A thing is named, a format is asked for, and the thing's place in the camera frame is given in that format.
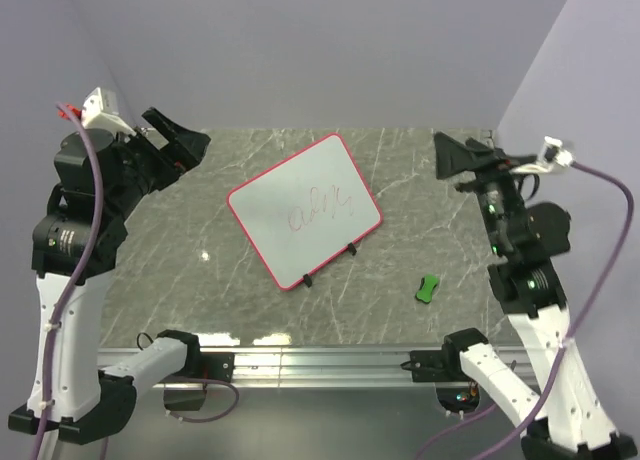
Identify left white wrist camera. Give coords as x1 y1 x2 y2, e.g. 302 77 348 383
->
81 87 135 135

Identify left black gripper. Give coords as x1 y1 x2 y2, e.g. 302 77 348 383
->
108 107 209 220

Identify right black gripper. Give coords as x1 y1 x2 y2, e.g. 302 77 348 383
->
428 130 531 251

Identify green whiteboard eraser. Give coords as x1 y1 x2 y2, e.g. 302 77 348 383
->
414 274 439 304

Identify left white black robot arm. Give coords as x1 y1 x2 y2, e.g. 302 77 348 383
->
8 108 210 445

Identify aluminium mounting rail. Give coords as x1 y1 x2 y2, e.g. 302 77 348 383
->
97 344 541 389

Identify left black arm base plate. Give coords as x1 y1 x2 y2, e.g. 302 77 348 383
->
185 351 235 383

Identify pink framed whiteboard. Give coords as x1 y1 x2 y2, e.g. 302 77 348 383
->
227 133 383 291

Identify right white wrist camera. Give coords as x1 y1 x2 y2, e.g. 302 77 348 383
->
511 136 575 175

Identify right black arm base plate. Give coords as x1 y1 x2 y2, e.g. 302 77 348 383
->
400 350 470 383

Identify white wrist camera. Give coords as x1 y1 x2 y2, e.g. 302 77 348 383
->
511 136 575 175
81 87 135 135

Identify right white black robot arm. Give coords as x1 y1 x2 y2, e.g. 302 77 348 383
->
433 132 638 459

